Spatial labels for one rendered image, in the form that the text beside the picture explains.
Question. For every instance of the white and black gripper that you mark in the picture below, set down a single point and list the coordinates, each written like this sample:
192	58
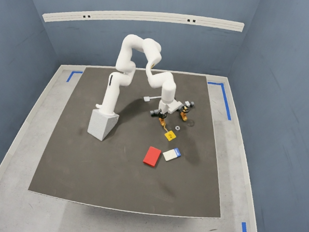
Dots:
162	108

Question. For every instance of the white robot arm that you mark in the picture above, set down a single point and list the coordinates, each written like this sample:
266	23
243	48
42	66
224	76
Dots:
116	80

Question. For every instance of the red flat block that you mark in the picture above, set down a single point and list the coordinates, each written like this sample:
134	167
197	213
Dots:
152	156

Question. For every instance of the yellow number tag with chain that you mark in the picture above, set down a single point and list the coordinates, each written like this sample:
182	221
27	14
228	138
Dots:
170	135

